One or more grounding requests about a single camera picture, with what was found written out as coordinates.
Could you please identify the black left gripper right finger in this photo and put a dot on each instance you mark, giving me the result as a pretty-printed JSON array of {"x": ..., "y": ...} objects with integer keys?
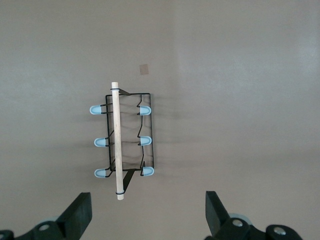
[{"x": 217, "y": 220}]

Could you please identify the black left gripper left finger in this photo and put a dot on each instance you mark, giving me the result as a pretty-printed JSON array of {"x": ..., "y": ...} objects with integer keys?
[{"x": 75, "y": 220}]

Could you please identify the small brown tape square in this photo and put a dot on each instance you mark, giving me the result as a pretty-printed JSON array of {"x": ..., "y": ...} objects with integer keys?
[{"x": 144, "y": 69}]

